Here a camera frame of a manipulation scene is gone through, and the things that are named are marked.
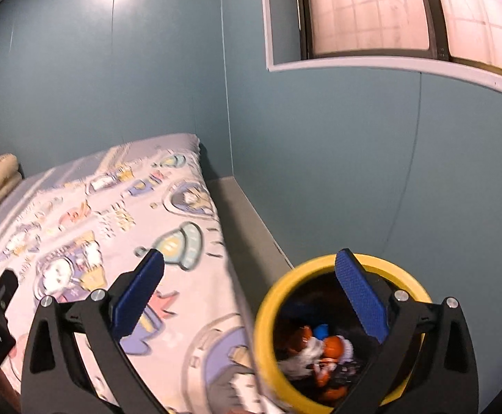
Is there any yellow-rimmed dark trash bin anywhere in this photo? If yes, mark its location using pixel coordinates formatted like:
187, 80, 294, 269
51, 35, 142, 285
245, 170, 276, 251
254, 253, 431, 413

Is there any window with dark frame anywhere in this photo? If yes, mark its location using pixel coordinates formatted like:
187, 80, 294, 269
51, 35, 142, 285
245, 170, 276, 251
261, 0, 502, 93

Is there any grey bed base ledge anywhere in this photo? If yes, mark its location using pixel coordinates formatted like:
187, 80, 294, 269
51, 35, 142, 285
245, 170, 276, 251
207, 177, 293, 314

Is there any cartoon space print bedsheet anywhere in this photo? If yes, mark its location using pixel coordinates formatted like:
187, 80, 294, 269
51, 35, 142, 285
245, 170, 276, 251
0, 134, 276, 413

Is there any trash inside bin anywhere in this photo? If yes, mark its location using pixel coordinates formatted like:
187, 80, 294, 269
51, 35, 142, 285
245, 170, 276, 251
277, 325, 363, 406

